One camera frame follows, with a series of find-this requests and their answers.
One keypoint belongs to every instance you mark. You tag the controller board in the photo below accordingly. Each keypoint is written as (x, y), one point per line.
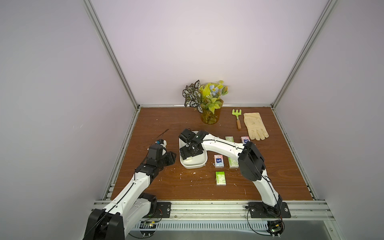
(275, 228)
(147, 229)

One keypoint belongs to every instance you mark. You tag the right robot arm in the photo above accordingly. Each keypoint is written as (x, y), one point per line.
(251, 164)

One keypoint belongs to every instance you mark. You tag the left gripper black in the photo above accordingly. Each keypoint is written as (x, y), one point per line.
(169, 155)

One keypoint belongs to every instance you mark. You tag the green hand rake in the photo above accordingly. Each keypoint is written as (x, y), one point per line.
(237, 114)

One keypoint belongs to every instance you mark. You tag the pink blue tissue pack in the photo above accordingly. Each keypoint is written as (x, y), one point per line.
(245, 139)

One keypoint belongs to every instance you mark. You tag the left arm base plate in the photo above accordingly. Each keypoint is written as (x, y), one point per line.
(162, 210)

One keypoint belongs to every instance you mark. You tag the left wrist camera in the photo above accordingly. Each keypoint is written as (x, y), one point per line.
(161, 142)

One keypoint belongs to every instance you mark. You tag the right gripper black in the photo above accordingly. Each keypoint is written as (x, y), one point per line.
(190, 145)

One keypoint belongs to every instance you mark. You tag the green tissue pack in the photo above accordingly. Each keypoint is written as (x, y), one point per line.
(221, 178)
(230, 139)
(233, 163)

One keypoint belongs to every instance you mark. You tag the white storage box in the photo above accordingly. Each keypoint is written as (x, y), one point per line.
(193, 162)

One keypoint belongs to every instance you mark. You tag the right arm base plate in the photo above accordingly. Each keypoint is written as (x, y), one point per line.
(262, 211)

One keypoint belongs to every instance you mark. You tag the amber vase with plants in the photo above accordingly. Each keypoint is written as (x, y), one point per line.
(206, 99)

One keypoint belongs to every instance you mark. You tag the left controller board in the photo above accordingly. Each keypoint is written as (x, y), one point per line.
(147, 229)

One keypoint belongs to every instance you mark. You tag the right controller board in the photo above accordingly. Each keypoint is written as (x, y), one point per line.
(275, 228)

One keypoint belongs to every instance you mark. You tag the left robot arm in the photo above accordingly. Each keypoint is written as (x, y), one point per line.
(117, 219)

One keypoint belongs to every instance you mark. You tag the beige garden glove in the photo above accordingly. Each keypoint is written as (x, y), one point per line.
(255, 126)

